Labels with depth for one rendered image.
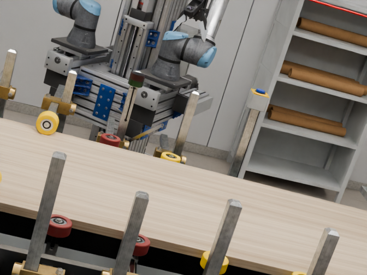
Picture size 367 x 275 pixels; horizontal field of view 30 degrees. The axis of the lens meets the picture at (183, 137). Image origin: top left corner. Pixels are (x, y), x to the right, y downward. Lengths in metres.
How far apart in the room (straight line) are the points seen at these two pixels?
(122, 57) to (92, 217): 1.66
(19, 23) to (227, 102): 1.77
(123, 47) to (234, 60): 2.14
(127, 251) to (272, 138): 4.13
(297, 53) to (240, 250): 3.70
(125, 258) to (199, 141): 3.97
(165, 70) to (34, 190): 1.40
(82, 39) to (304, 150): 2.93
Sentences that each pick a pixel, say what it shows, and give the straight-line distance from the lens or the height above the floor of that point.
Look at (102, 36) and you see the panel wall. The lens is 5.44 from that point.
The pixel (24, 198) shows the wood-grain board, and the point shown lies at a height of 0.90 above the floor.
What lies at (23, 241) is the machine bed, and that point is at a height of 0.79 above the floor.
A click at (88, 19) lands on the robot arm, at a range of 3.56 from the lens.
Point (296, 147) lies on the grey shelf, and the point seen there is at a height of 0.26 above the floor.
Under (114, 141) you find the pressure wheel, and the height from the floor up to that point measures 0.91.
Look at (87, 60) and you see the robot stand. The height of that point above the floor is 0.97.
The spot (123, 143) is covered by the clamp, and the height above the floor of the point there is 0.86.
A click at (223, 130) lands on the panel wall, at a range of 5.76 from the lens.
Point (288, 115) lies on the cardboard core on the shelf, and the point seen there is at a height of 0.58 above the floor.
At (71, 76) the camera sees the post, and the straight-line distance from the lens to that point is 2.80.
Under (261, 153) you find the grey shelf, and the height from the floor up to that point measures 0.14.
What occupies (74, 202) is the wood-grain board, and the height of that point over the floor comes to 0.90.
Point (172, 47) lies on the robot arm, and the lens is 3.36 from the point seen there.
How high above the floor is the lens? 1.80
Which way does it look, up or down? 17 degrees down
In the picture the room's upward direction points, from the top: 17 degrees clockwise
